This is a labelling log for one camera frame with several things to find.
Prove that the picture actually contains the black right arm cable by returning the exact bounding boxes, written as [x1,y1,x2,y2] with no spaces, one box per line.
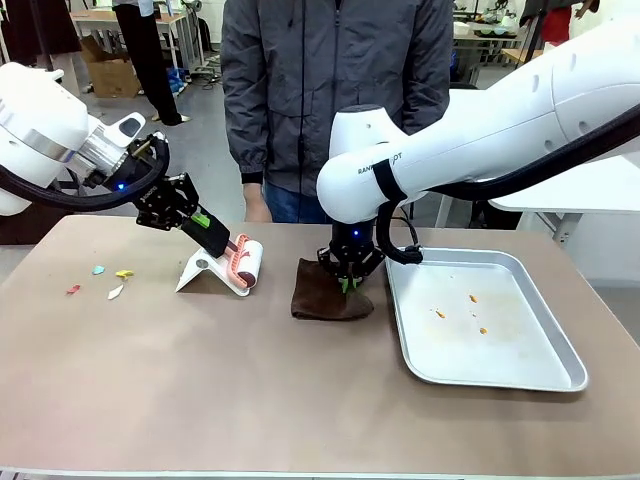
[372,102,640,265]

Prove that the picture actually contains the black strap on arm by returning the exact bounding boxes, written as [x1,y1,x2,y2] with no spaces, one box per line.
[372,157,409,201]

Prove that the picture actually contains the background table with white frame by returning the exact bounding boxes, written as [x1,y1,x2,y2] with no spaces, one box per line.
[69,8,204,76]

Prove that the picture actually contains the brown cardboard box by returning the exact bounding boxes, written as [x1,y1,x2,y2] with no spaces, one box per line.
[79,35,142,99]

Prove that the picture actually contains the white side table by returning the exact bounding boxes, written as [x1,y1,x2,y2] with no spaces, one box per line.
[487,154,640,245]

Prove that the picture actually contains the blue bag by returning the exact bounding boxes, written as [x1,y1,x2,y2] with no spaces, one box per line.
[166,67,189,96]

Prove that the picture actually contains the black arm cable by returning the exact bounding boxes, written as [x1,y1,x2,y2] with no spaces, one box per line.
[0,132,172,214]
[372,102,640,265]

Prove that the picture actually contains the bystander in black trousers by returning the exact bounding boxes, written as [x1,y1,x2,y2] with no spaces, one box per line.
[112,0,191,127]

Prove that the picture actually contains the bystander in dark clothes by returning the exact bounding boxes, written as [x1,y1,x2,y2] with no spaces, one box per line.
[0,0,82,70]

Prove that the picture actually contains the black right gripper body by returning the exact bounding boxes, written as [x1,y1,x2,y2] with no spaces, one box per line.
[317,221,387,280]

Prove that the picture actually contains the bystander in red top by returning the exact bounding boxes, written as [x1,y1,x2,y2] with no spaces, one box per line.
[519,0,601,47]

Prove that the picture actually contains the person's right hand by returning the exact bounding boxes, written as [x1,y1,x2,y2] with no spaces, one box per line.
[243,181,274,224]

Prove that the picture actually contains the grey zip jacket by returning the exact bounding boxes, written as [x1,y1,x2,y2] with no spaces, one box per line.
[220,0,455,199]

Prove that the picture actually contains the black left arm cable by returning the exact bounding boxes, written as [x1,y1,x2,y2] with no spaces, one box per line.
[0,132,172,214]

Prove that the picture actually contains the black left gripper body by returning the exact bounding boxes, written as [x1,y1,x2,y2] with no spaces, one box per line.
[106,136,202,233]

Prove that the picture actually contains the silver metal tray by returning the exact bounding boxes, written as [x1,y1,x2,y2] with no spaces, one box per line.
[384,246,590,393]

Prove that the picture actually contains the blue jeans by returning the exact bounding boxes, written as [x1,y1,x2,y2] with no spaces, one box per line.
[263,180,334,225]

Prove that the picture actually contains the background table with dishes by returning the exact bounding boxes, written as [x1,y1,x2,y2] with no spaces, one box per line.
[452,9,534,71]

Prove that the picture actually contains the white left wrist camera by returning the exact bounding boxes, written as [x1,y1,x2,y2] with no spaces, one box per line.
[97,112,147,149]

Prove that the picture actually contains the brown cleaning cloth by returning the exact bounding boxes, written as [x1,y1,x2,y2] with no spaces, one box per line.
[291,257,375,322]

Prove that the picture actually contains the pink and white lint roller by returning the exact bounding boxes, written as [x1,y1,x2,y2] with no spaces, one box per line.
[222,232,265,292]

